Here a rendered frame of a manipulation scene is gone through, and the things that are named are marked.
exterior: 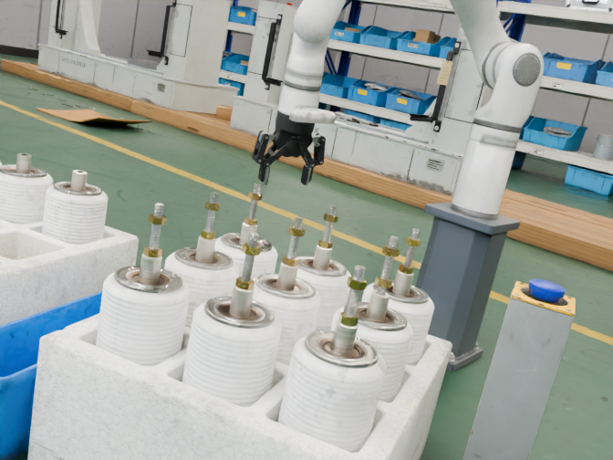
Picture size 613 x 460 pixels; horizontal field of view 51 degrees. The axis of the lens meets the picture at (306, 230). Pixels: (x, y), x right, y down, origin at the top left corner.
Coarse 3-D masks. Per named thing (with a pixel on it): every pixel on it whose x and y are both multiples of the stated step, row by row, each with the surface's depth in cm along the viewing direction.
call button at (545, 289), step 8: (536, 280) 75; (544, 280) 76; (536, 288) 74; (544, 288) 73; (552, 288) 73; (560, 288) 74; (536, 296) 74; (544, 296) 74; (552, 296) 73; (560, 296) 74
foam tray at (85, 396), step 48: (48, 336) 71; (96, 336) 75; (432, 336) 93; (48, 384) 71; (96, 384) 68; (144, 384) 66; (432, 384) 82; (48, 432) 72; (96, 432) 69; (144, 432) 67; (192, 432) 64; (240, 432) 62; (288, 432) 62; (384, 432) 65
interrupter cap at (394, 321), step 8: (360, 304) 78; (368, 304) 79; (360, 312) 76; (392, 312) 78; (360, 320) 73; (368, 320) 73; (384, 320) 75; (392, 320) 75; (400, 320) 76; (376, 328) 72; (384, 328) 72; (392, 328) 73; (400, 328) 73
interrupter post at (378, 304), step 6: (372, 294) 75; (378, 294) 75; (372, 300) 75; (378, 300) 74; (384, 300) 74; (372, 306) 75; (378, 306) 74; (384, 306) 74; (372, 312) 75; (378, 312) 74; (384, 312) 75; (372, 318) 75; (378, 318) 75; (384, 318) 75
